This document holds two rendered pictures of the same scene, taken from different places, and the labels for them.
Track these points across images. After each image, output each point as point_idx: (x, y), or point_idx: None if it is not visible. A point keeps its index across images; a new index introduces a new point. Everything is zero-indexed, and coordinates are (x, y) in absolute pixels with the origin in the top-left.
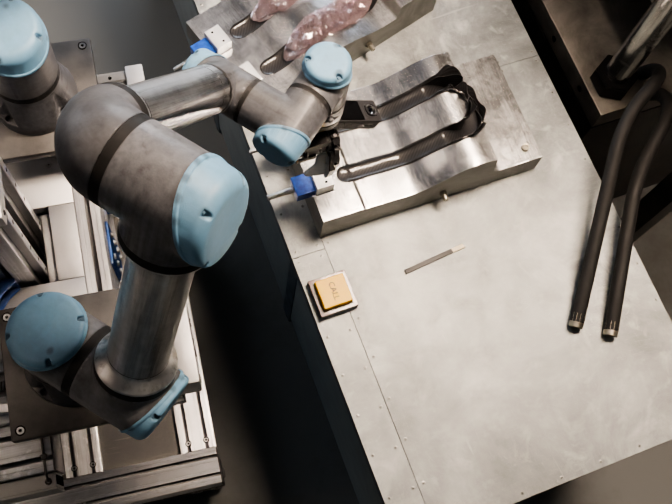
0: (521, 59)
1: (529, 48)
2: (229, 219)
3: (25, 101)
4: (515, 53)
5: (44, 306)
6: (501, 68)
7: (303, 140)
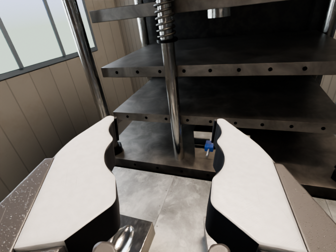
0: (328, 208)
1: (319, 200)
2: None
3: None
4: (322, 208)
5: None
6: (335, 221)
7: None
